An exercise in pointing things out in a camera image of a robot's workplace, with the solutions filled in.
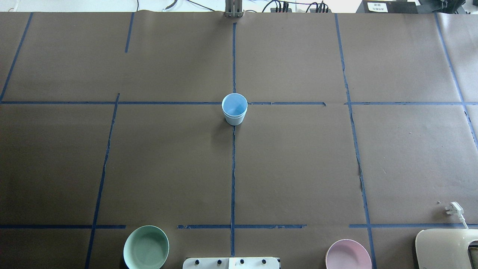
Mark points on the light blue cup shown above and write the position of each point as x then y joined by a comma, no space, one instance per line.
234,106
234,121

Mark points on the orange black connector block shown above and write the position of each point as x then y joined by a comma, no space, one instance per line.
277,6

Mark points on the green bowl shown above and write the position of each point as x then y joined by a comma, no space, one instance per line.
146,247

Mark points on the pink bowl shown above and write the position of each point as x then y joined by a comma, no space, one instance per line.
347,254

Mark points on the black box with label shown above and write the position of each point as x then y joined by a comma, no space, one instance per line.
387,6

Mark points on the cream toaster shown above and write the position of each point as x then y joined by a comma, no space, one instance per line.
447,248

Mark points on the aluminium frame post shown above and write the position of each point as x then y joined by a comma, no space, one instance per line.
233,9

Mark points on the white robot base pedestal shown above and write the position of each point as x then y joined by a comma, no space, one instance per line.
232,263

